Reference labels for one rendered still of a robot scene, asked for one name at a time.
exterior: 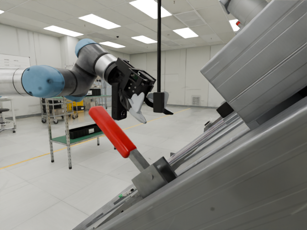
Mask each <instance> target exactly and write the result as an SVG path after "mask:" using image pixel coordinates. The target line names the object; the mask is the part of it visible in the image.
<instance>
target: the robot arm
mask: <svg viewBox="0 0 307 230"><path fill-rule="evenodd" d="M75 55H76V56H77V58H78V59H77V61H76V63H75V65H74V66H73V68H72V70H69V69H63V68H55V67H51V66H48V65H34V66H31V67H16V68H0V98H1V97H2V96H34V97H39V98H52V97H57V96H63V97H65V98H67V99H68V100H71V101H75V102H81V101H82V100H83V98H84V97H85V96H86V95H87V94H88V91H89V89H90V88H91V86H92V84H93V83H94V81H95V80H96V78H97V76H99V77H100V78H102V79H103V80H104V81H105V82H107V83H108V84H109V85H112V92H111V117H112V118H113V119H114V120H118V121H119V120H123V119H125V118H127V111H128V112H129V113H130V114H131V115H132V116H133V117H135V118H136V119H137V120H138V121H139V122H141V123H144V124H146V123H147V122H146V119H145V117H144V116H143V115H142V112H141V107H142V104H143V102H145V103H146V104H147V106H149V107H152V108H153V93H149V92H151V91H152V89H153V87H154V83H155V82H156V79H155V78H154V77H152V76H151V75H150V74H148V73H147V72H146V71H144V70H141V69H138V68H135V67H134V66H132V65H131V64H130V63H129V61H128V60H127V59H125V58H124V59H123V58H120V57H118V58H115V57H114V56H113V55H111V54H110V53H109V52H108V51H107V50H105V49H104V48H103V47H102V46H101V45H100V44H98V43H96V42H95V41H93V40H91V39H88V38H85V39H82V40H80V41H79V42H78V43H77V44H76V46H75ZM138 72H139V73H138ZM163 92H164V114H165V115H173V114H174V113H173V112H172V111H171V110H170V109H168V108H167V107H166V105H167V101H168V98H169V93H168V92H166V91H163ZM148 93H149V94H148Z"/></svg>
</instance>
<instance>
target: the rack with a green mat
mask: <svg viewBox="0 0 307 230"><path fill-rule="evenodd" d="M99 98H111V95H101V96H86V97H84V98H83V99H95V106H97V99H99ZM48 100H58V101H63V103H64V118H65V129H66V135H64V136H60V137H56V138H52V133H51V123H50V113H49V104H48ZM67 101H70V100H68V99H67V98H65V97H52V98H45V104H46V113H47V123H48V136H49V145H50V155H51V162H54V156H53V142H54V143H58V144H61V145H64V146H67V152H68V163H69V169H72V162H71V150H70V146H72V145H75V144H78V143H81V142H84V141H88V140H91V139H94V138H97V145H98V146H99V145H100V142H99V137H100V136H103V135H105V134H104V133H103V132H102V131H100V132H97V133H94V134H90V135H87V136H83V137H79V138H76V139H70V138H69V123H68V111H67Z"/></svg>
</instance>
